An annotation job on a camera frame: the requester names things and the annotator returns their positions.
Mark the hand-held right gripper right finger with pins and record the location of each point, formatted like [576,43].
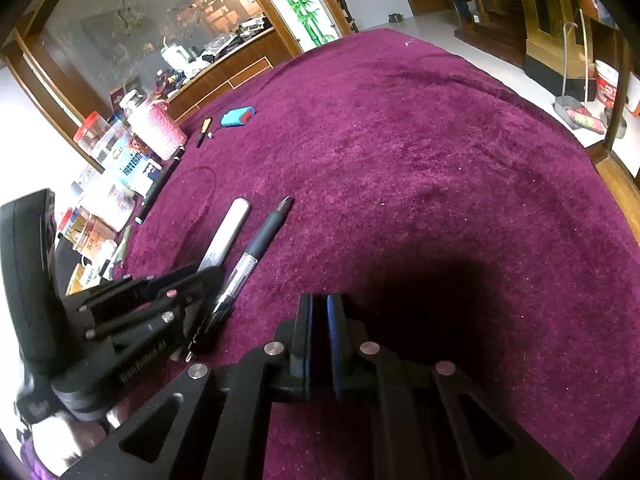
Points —
[336,345]

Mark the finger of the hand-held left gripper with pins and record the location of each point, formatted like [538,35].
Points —
[150,290]
[160,327]

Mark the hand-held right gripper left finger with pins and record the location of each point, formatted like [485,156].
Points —
[306,345]

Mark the grey marker with print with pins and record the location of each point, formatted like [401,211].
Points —
[225,235]

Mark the clear gel pen black grip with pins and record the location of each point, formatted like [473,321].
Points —
[250,255]

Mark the person's left forearm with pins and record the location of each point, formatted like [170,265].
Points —
[35,467]

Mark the person's left hand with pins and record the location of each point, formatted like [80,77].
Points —
[60,440]

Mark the green lighter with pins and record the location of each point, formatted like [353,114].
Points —
[122,245]

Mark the orange jar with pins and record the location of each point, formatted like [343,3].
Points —
[92,240]

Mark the white jar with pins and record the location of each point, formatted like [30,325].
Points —
[107,202]

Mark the black markers with teal caps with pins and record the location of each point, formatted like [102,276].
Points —
[157,185]

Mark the small blue white box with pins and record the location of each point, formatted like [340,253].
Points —
[152,175]

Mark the clear jar blue label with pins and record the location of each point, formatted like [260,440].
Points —
[125,157]

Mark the pink knitted bottle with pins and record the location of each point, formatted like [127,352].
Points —
[157,127]

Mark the small yellow black tool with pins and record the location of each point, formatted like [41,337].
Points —
[203,131]

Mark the blue lighter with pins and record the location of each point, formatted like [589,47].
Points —
[239,117]

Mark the purple velvet tablecloth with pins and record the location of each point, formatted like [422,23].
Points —
[425,170]

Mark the white kettle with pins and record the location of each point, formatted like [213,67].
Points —
[177,57]

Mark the wooden glass cabinet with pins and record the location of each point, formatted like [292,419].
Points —
[150,20]

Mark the bamboo painted panel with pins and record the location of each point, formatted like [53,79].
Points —
[295,0]

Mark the broom with dustpan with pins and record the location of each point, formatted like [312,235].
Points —
[575,107]

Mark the wooden staircase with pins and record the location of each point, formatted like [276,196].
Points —
[492,5]

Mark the red white bucket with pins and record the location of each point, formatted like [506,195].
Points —
[607,85]

